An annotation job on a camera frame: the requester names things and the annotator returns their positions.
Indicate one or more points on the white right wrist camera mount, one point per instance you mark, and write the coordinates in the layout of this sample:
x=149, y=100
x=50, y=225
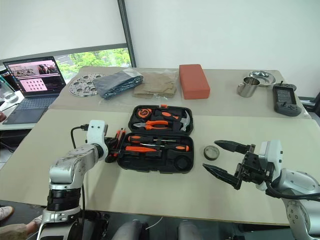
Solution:
x=271, y=152

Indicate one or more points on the stainless steel bowl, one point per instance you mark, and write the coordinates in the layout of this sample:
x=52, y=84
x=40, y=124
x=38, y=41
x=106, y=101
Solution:
x=267, y=80

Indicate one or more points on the dark grey folded cloth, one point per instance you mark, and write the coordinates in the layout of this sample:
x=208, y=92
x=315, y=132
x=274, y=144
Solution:
x=112, y=83

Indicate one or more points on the dark grey window frame post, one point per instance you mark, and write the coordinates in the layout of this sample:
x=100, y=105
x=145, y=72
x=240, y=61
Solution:
x=126, y=32

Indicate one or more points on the tan folded cloth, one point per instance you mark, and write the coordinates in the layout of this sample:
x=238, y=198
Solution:
x=157, y=85

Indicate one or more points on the black chair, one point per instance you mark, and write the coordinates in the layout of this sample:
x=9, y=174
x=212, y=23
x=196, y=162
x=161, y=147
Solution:
x=312, y=102

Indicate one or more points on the orange black tape measure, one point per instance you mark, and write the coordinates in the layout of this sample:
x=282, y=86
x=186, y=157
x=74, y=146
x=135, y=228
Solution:
x=143, y=113

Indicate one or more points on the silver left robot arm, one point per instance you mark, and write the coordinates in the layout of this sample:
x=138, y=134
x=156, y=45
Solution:
x=67, y=165

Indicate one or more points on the stainless steel cup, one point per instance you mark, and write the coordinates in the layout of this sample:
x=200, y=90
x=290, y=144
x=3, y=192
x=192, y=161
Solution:
x=246, y=89

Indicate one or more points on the grey tape roll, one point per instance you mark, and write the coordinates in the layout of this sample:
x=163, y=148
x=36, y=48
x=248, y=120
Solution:
x=211, y=158

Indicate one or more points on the grey rounded shape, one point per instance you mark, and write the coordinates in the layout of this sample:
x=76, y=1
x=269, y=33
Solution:
x=130, y=231

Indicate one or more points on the black tool case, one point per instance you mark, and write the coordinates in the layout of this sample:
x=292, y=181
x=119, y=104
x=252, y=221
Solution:
x=140, y=167

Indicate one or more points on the red orange rectangular block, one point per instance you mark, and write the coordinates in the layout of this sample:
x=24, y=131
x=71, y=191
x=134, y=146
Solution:
x=195, y=80

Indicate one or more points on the clear plastic container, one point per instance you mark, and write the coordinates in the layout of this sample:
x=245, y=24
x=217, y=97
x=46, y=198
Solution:
x=7, y=95

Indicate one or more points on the open grey laptop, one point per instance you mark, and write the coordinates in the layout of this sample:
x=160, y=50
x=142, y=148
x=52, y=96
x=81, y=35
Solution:
x=37, y=77

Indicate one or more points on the pink beige sneaker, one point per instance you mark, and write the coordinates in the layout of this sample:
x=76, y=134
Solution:
x=5, y=212
x=17, y=230

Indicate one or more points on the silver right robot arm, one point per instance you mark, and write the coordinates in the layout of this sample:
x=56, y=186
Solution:
x=300, y=182

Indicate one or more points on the black handheld controller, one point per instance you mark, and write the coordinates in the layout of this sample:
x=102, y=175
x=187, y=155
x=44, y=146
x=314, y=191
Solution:
x=286, y=100

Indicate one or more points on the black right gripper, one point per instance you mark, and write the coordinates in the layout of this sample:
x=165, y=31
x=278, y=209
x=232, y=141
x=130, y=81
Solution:
x=252, y=167

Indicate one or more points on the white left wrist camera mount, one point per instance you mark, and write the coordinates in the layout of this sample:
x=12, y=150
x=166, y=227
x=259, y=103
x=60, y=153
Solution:
x=96, y=130

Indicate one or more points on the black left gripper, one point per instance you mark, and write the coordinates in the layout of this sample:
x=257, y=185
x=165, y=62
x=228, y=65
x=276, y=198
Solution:
x=111, y=148

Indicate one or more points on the round perforated metal plate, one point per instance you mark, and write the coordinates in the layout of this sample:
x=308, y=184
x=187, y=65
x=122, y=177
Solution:
x=78, y=86

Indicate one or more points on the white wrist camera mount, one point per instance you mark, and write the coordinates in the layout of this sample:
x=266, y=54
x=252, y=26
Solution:
x=96, y=130
x=271, y=152

